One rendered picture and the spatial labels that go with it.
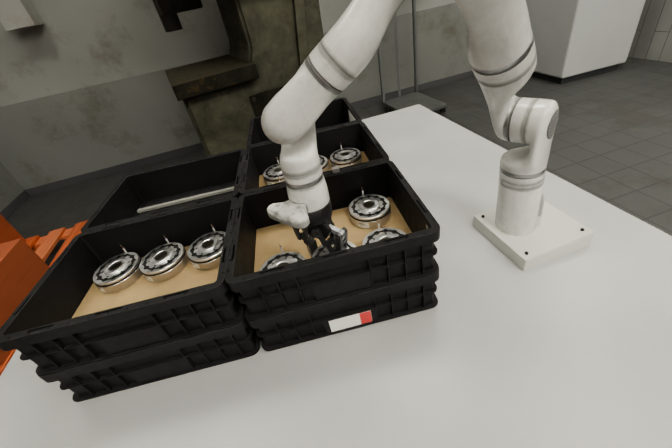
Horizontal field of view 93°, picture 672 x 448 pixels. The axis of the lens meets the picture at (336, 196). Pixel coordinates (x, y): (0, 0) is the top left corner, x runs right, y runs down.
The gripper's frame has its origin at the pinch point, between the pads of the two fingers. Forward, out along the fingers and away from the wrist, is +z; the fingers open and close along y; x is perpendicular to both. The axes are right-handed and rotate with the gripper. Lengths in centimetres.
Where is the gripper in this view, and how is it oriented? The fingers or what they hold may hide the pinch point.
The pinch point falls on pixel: (324, 254)
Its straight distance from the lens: 69.2
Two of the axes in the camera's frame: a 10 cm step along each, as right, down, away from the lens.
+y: -8.0, -2.2, 5.6
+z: 1.7, 8.2, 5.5
